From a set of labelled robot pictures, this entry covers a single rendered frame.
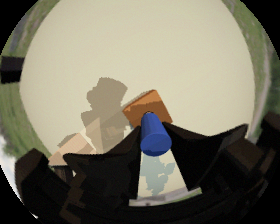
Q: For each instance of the blue cylinder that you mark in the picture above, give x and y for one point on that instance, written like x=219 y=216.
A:
x=154 y=140

